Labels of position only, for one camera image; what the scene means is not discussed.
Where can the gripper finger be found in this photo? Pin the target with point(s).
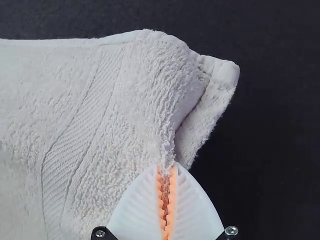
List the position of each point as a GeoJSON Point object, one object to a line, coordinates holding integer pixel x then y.
{"type": "Point", "coordinates": [192, 215]}
{"type": "Point", "coordinates": [137, 210]}

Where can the pale towel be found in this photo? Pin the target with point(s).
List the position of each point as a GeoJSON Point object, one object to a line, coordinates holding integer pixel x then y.
{"type": "Point", "coordinates": [87, 112]}

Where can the black mat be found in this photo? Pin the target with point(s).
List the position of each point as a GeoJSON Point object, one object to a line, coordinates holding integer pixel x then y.
{"type": "Point", "coordinates": [275, 125]}

